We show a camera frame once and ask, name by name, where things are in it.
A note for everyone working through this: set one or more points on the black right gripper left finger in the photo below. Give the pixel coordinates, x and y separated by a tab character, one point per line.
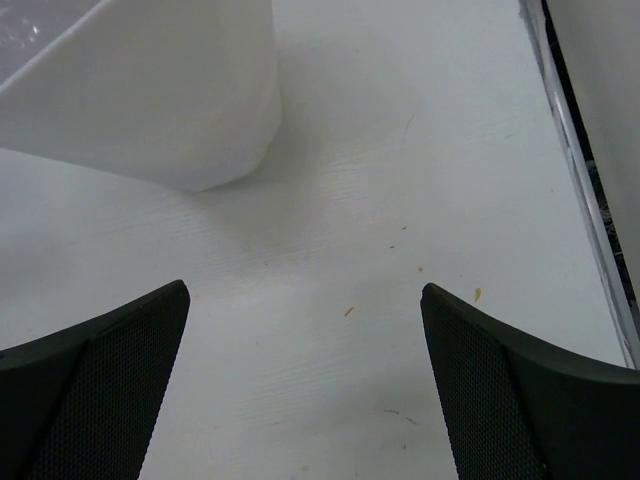
82	403

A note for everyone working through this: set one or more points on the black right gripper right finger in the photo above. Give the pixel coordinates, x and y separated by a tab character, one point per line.
518	407

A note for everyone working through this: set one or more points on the white polygonal plastic bin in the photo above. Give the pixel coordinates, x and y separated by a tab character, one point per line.
183	93

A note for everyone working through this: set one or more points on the aluminium right frame rail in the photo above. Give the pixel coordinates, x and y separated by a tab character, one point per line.
594	206

